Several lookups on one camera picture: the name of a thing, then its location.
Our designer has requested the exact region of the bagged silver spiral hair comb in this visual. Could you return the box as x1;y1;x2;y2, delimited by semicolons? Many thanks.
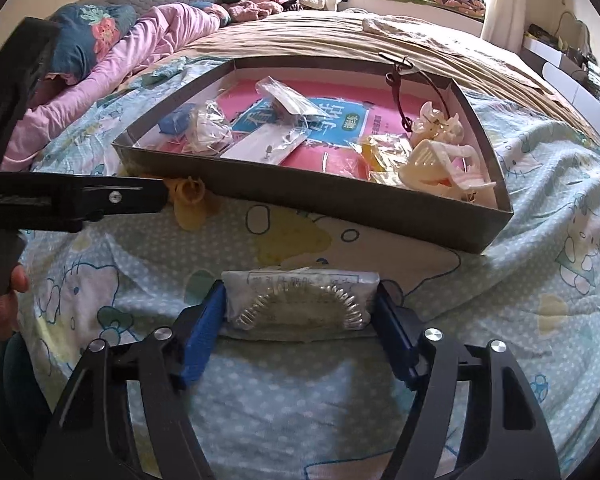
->
222;268;380;342

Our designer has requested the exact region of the white earring card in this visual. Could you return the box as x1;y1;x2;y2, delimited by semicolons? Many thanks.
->
220;124;309;166

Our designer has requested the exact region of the small blue jewelry packet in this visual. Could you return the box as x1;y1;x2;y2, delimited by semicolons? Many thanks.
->
158;106;194;136

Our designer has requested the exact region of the person's left hand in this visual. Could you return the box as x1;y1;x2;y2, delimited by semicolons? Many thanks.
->
0;264;29;341

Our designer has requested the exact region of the yellow hair clip on sheet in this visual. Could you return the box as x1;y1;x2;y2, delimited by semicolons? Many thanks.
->
163;177;219;232

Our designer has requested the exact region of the large cream hair claw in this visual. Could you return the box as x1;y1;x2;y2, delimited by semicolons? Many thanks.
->
398;140;498;209

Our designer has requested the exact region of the dark blue floral pillow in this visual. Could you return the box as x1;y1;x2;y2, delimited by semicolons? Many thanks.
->
46;3;137;86

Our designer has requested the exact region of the shallow grey cardboard box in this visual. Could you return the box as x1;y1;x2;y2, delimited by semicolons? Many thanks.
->
114;55;514;253

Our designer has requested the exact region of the small cream pearl hair claw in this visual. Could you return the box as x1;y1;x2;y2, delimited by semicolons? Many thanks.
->
410;101;464;148

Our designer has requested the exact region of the pink quilt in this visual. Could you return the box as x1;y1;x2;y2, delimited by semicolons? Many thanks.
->
0;3;221;171

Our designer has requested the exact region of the clear bag of white sticks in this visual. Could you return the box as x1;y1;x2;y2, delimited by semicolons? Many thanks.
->
256;76;329;122

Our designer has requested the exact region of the brown bed blanket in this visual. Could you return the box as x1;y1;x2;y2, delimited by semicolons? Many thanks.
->
180;11;600;141

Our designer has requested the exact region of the pink patterned throw blanket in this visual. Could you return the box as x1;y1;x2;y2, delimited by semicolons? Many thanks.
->
362;13;487;61

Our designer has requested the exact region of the white rounded dresser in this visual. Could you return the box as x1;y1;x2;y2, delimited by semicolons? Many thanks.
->
520;24;600;137

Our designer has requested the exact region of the cream right curtain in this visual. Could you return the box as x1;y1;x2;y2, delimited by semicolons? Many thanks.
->
481;0;527;53

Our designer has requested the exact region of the maroon strap wristwatch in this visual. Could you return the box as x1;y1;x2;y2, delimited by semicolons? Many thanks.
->
378;51;454;134

